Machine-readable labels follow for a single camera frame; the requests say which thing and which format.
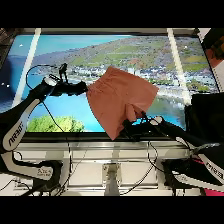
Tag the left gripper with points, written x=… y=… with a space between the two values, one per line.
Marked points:
x=74 y=88

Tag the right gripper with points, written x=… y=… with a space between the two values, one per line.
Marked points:
x=133 y=128

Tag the pink shorts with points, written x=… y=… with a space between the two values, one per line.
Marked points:
x=121 y=98

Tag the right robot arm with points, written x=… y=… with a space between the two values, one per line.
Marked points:
x=200 y=146

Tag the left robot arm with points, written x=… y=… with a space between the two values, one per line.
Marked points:
x=20 y=115

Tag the heap of clothes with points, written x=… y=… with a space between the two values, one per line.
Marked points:
x=215 y=46

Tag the black garment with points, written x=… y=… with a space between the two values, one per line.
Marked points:
x=206 y=116

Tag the silver frame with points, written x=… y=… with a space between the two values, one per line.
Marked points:
x=110 y=166

